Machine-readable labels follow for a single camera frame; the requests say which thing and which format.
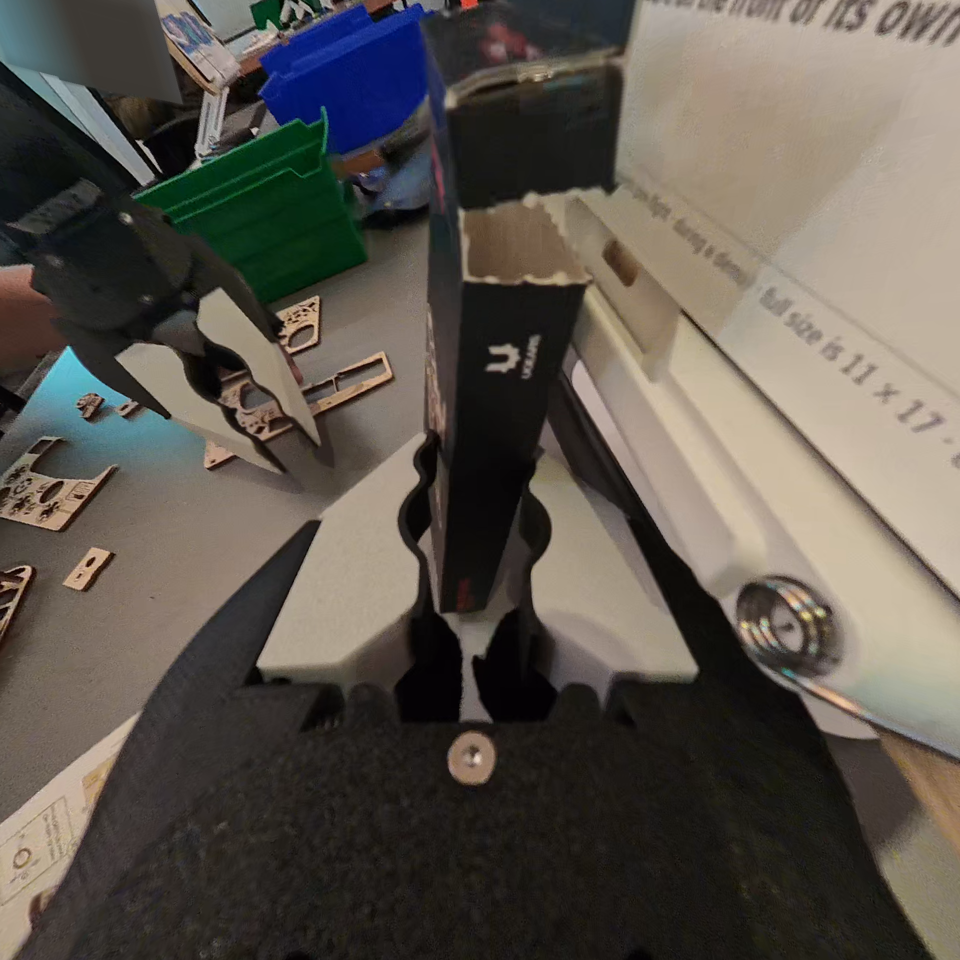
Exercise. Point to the small wooden triangle piece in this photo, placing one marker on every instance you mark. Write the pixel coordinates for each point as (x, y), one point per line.
(219, 456)

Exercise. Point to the white instruction booklet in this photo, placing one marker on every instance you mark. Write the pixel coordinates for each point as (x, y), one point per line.
(37, 840)

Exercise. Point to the curved wooden part sheet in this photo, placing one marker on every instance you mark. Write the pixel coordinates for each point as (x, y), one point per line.
(13, 600)

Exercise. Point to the white printed sign board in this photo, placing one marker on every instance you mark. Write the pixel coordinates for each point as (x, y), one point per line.
(825, 150)

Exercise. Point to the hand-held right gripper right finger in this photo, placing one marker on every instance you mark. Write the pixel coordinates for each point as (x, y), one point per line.
(615, 600)

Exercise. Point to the green plastic bin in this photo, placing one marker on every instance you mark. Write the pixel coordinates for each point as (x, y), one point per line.
(262, 225)

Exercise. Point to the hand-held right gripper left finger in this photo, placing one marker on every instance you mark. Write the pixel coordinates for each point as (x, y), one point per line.
(352, 585)

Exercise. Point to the grey desk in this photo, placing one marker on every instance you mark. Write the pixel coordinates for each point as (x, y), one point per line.
(187, 540)

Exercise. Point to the blue plastic bin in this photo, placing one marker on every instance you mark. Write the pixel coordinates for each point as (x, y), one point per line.
(345, 82)

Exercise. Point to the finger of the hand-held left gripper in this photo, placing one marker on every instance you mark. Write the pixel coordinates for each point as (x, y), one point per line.
(247, 345)
(180, 390)

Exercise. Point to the person's left hand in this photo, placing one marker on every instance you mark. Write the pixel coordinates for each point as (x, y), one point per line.
(22, 315)

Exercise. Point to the white plastic device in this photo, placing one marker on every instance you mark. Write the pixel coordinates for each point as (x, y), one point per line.
(675, 487)

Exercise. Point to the wooden cutout part sheet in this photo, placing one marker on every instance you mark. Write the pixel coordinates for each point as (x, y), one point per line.
(75, 487)

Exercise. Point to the small square wooden piece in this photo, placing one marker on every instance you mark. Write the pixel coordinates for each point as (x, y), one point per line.
(79, 577)

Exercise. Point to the long wooden frame sheet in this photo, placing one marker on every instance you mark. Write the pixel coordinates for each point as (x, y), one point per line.
(379, 379)

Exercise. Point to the black cardboard box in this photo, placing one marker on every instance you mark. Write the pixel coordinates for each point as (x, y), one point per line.
(510, 420)

